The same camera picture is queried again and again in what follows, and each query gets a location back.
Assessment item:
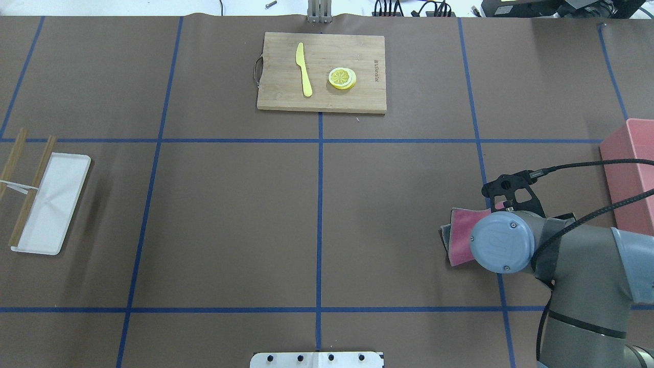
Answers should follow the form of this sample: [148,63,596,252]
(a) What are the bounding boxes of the pink plastic bin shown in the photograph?
[599,118,653,236]

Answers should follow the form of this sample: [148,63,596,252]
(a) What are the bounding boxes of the yellow lemon slices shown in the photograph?
[328,67,357,90]

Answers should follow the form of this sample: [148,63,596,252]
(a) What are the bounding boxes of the wooden rack bar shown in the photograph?
[8,135,58,247]
[1,128,28,199]

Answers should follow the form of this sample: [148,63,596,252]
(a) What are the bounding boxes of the white rack tray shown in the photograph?
[6,153,91,256]

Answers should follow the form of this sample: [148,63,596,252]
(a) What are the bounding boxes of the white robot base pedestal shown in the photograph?
[249,351,385,367]

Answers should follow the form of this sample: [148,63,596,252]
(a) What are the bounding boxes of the yellow plastic knife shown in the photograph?
[295,42,313,98]

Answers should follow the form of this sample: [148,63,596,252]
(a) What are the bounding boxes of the bamboo cutting board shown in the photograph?
[256,31,387,114]

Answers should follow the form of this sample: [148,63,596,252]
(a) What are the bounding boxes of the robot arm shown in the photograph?
[470,211,652,367]

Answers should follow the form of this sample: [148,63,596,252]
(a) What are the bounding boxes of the aluminium frame post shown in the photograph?
[308,0,333,24]

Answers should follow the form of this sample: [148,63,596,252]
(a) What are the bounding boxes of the red wiping cloth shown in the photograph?
[439,208,492,266]

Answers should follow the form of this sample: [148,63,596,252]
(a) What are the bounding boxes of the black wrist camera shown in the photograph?
[481,170,546,218]

